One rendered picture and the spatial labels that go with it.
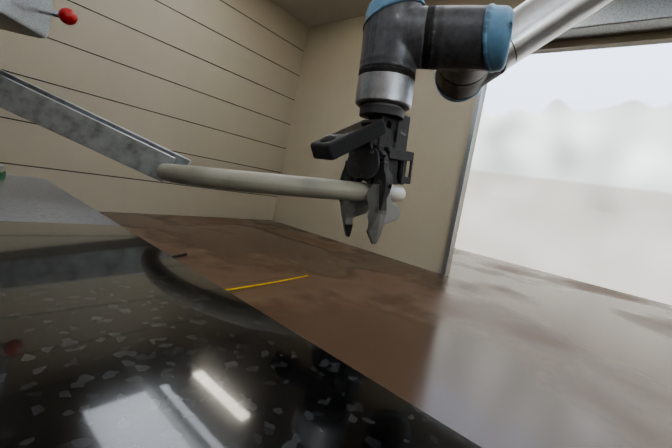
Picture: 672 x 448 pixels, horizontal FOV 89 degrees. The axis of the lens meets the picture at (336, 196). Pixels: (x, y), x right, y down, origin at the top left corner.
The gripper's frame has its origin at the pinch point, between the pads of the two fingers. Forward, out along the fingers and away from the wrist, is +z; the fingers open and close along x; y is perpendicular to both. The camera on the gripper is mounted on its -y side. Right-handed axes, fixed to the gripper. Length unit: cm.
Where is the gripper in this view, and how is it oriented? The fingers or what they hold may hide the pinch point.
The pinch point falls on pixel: (357, 232)
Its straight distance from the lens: 55.0
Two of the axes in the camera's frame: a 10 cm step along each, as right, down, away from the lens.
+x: -6.3, -1.1, 7.7
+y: 7.7, 0.7, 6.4
